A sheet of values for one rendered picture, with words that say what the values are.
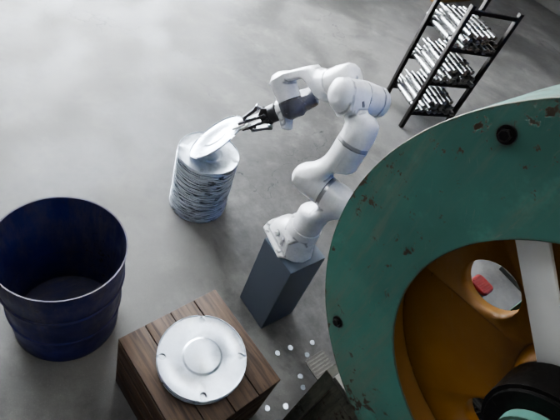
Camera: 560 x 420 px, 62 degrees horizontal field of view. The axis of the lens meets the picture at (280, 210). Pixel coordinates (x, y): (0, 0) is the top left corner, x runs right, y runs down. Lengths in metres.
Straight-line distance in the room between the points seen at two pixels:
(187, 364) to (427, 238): 1.06
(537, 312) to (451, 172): 0.20
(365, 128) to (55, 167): 1.65
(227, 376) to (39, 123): 1.79
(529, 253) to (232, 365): 1.15
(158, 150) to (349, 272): 2.01
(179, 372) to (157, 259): 0.78
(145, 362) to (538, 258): 1.24
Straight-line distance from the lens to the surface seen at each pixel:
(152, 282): 2.15
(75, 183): 2.49
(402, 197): 0.68
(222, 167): 2.17
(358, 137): 1.45
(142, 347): 1.62
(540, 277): 0.65
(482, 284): 1.69
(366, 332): 0.86
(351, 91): 1.44
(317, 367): 1.94
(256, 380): 1.63
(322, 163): 1.52
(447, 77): 3.48
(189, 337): 1.62
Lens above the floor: 1.83
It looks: 46 degrees down
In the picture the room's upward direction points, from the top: 23 degrees clockwise
